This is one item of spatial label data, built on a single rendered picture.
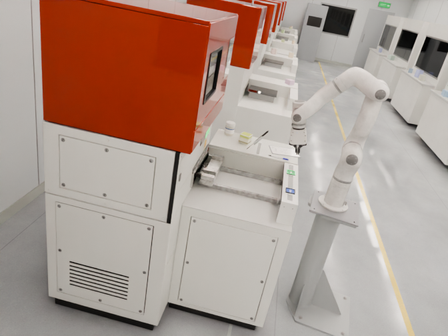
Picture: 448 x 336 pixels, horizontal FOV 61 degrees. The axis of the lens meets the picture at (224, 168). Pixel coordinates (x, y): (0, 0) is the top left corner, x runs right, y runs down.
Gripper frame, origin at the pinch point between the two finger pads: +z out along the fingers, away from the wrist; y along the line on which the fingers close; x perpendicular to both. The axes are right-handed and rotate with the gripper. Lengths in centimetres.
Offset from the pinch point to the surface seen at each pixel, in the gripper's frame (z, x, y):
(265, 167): 18.2, 15.0, -21.2
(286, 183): 14.6, -16.1, -6.0
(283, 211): 20.3, -40.0, -6.7
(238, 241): 38, -46, -31
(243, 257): 49, -46, -29
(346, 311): 121, -4, 40
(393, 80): 110, 802, 241
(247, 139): 3.5, 28.7, -34.7
